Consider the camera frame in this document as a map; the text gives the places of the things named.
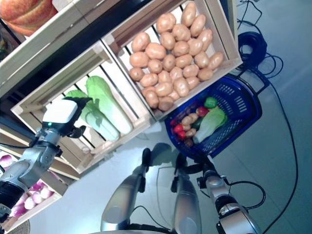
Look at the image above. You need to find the silver right robot leg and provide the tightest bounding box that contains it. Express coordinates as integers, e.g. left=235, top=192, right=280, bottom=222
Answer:
left=170, top=153, right=203, bottom=234

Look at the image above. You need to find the wooden crate of cabbages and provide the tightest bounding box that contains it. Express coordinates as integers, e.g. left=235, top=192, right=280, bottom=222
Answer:
left=11, top=40, right=152, bottom=175

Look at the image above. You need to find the black basket handle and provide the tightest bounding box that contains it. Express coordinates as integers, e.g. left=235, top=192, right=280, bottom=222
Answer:
left=237, top=65, right=270, bottom=95

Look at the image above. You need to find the wooden crate of potatoes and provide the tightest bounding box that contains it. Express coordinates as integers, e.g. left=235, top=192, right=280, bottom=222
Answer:
left=101, top=0, right=244, bottom=122

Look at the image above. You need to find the silver robot leg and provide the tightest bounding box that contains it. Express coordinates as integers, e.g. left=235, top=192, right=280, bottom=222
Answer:
left=170, top=153, right=203, bottom=234
left=100, top=147, right=152, bottom=232

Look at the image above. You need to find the blue plastic shopping basket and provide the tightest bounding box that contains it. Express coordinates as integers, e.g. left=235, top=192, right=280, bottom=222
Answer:
left=164, top=75, right=263, bottom=159

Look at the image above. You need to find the woven round mat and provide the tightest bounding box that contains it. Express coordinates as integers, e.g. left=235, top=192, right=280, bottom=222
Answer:
left=0, top=219, right=31, bottom=234

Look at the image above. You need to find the thin black cable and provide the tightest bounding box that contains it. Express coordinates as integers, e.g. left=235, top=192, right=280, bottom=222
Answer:
left=236, top=0, right=263, bottom=28

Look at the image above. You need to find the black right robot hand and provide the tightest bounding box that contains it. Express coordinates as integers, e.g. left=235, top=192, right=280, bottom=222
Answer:
left=186, top=155, right=217, bottom=178

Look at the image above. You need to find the coiled dark cable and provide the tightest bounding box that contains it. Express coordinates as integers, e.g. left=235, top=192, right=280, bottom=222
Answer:
left=237, top=31, right=269, bottom=62

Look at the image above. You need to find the napa cabbage with pale stem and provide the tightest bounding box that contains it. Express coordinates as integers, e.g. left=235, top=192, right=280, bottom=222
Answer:
left=193, top=107, right=228, bottom=144

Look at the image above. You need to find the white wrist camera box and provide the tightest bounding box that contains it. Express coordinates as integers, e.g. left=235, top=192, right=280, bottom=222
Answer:
left=42, top=99, right=78, bottom=130

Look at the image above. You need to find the small green napa cabbage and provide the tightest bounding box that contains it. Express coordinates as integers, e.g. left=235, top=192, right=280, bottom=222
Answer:
left=63, top=89, right=121, bottom=142

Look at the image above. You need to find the green bell pepper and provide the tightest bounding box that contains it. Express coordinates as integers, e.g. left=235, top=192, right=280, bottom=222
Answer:
left=204, top=97, right=218, bottom=109

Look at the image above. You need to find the large green napa cabbage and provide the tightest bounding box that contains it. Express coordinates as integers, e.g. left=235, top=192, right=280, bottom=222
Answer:
left=85, top=75, right=134, bottom=135

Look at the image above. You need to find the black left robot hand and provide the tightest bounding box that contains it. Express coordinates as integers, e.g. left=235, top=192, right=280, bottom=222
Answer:
left=41, top=96, right=93, bottom=139

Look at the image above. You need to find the red tomato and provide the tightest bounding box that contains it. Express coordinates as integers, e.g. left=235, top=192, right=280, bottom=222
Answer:
left=196, top=106, right=210, bottom=117

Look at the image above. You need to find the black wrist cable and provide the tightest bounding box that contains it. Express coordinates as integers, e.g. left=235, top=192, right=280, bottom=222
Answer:
left=228, top=181, right=267, bottom=211

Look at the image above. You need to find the dark green cucumber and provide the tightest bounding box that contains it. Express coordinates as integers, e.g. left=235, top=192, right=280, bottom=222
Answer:
left=191, top=117, right=203, bottom=130

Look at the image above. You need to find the long black floor cable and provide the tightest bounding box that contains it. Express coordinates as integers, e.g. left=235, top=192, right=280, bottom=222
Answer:
left=240, top=65, right=299, bottom=234

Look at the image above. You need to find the purple onion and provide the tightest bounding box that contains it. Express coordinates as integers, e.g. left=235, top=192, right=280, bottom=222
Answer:
left=30, top=181, right=47, bottom=193
left=40, top=187, right=55, bottom=199
left=28, top=191, right=44, bottom=204
left=0, top=155, right=13, bottom=169
left=23, top=196, right=37, bottom=210
left=9, top=204, right=25, bottom=217

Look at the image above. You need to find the silver left robot leg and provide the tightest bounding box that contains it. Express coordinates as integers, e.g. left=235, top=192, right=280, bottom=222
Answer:
left=100, top=147, right=152, bottom=232

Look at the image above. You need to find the orange pumpkin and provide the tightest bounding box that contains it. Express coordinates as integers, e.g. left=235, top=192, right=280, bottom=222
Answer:
left=0, top=0, right=59, bottom=37

